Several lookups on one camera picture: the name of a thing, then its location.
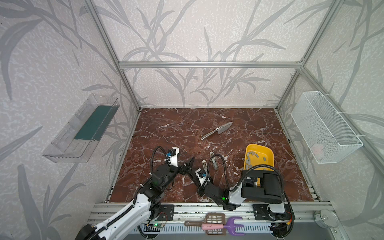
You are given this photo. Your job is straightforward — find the small beige stapler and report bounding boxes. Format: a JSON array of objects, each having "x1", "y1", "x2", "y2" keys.
[
  {"x1": 202, "y1": 160, "x2": 208, "y2": 174},
  {"x1": 210, "y1": 151, "x2": 218, "y2": 170}
]

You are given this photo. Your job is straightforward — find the yellow plastic tray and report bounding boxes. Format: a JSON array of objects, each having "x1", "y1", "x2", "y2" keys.
[{"x1": 243, "y1": 144, "x2": 275, "y2": 170}]

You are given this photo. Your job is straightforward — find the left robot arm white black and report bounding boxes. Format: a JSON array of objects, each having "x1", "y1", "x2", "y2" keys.
[{"x1": 75, "y1": 158, "x2": 195, "y2": 240}]

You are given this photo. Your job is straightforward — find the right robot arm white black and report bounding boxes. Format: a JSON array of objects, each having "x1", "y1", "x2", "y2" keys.
[{"x1": 190, "y1": 154, "x2": 295, "y2": 225}]

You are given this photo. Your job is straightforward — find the brown toy spatula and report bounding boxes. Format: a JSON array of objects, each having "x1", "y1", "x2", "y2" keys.
[{"x1": 184, "y1": 213, "x2": 227, "y2": 236}]

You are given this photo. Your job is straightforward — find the silver metal trowel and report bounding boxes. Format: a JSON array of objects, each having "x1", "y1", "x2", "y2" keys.
[{"x1": 201, "y1": 122, "x2": 233, "y2": 141}]

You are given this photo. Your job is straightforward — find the green sponge in bin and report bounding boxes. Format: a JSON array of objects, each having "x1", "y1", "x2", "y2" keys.
[{"x1": 74, "y1": 105, "x2": 119, "y2": 141}]

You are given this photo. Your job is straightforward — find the round metal tin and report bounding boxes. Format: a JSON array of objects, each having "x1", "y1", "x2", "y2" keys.
[{"x1": 314, "y1": 209, "x2": 339, "y2": 229}]

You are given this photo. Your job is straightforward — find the pink object in basket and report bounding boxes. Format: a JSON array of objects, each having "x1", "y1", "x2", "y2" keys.
[{"x1": 311, "y1": 144, "x2": 325, "y2": 159}]

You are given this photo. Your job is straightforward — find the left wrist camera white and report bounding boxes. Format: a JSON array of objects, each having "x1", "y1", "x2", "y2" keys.
[{"x1": 165, "y1": 147, "x2": 180, "y2": 168}]

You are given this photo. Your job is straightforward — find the purple toy rake pink handle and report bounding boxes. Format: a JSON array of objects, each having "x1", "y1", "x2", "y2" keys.
[{"x1": 201, "y1": 217, "x2": 245, "y2": 236}]

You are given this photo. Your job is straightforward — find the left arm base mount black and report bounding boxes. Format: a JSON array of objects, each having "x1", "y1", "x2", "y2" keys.
[{"x1": 150, "y1": 204, "x2": 175, "y2": 221}]

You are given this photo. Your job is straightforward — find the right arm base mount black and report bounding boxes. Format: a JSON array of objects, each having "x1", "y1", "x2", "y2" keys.
[{"x1": 253, "y1": 203, "x2": 296, "y2": 222}]

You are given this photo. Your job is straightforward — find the clear plastic wall bin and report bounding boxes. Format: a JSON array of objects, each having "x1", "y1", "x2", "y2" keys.
[{"x1": 42, "y1": 94, "x2": 120, "y2": 163}]

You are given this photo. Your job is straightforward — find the white wire mesh basket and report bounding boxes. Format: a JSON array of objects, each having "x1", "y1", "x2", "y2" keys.
[{"x1": 291, "y1": 91, "x2": 364, "y2": 164}]

